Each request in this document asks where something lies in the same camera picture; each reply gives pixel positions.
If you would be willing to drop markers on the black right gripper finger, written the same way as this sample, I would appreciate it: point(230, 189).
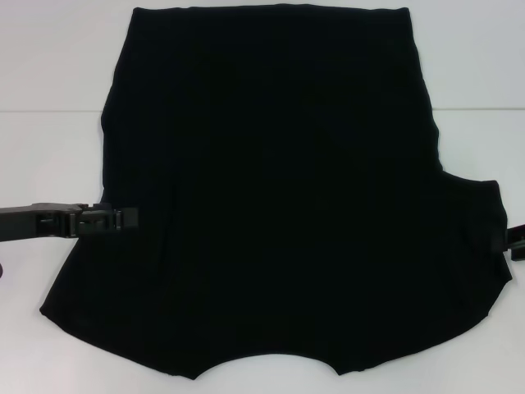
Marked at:
point(516, 238)
point(519, 255)

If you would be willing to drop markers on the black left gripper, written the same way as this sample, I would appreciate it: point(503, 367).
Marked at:
point(24, 223)

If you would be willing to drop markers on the black t-shirt with white print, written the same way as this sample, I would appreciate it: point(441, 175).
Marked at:
point(262, 164)

